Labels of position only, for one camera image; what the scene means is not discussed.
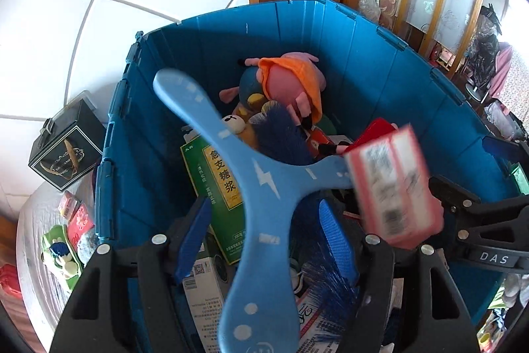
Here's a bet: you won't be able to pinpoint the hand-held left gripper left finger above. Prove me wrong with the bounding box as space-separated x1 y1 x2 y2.
50 194 216 353

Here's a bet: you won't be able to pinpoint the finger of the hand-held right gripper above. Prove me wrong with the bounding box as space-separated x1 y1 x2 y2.
429 175 497 221
481 135 529 162

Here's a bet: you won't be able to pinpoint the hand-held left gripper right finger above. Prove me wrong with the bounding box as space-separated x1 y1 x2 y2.
317 198 482 353

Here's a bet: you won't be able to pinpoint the pink printed box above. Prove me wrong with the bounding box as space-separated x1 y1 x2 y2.
343 123 445 250

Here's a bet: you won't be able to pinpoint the light blue boomerang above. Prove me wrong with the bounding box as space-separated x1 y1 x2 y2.
153 67 364 353

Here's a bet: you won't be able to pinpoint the blue plastic storage bin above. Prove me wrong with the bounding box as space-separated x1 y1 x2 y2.
94 0 523 353

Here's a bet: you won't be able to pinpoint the white covered desktop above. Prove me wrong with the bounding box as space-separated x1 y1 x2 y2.
16 167 109 353

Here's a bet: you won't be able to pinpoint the white printed carton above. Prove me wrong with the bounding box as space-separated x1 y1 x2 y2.
182 254 232 353

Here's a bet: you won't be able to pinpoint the green medicine box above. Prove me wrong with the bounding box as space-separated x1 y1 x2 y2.
181 134 249 265

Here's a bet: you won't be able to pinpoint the pink hanging garment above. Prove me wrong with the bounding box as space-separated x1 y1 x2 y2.
490 42 515 101

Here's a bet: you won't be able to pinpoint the white blue printed box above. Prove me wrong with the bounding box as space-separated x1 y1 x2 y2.
295 287 348 353

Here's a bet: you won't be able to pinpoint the red box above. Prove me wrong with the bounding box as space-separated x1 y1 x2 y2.
349 118 397 151

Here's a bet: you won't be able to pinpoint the dark hanging clothes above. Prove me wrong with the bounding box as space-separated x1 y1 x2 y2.
467 6 503 89

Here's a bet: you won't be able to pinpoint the grey fluffy ball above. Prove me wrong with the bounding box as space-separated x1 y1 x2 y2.
78 232 101 265

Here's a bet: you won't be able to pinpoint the small red flowered packet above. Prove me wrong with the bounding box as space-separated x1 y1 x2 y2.
66 203 97 250

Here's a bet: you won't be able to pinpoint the green plush toy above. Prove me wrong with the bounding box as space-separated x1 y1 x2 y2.
316 114 340 135

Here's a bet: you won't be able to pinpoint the cream and brown bear plush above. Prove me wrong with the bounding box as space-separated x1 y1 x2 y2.
220 107 265 149

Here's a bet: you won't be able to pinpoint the small pink flowered packet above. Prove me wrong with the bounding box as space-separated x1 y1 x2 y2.
57 191 80 218

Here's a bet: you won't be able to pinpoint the green toy with white figures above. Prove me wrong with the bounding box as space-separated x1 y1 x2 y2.
41 225 83 292

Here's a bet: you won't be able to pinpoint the dark green gift box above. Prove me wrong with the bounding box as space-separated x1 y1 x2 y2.
28 90 107 192

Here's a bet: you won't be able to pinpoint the dark blue bird plush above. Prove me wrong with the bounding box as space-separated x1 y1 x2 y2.
237 57 269 111

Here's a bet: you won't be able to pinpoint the pink plush with orange hood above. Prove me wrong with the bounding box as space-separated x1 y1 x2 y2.
219 52 331 139

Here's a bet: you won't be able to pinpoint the red cloth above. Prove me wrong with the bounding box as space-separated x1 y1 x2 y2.
0 263 22 298

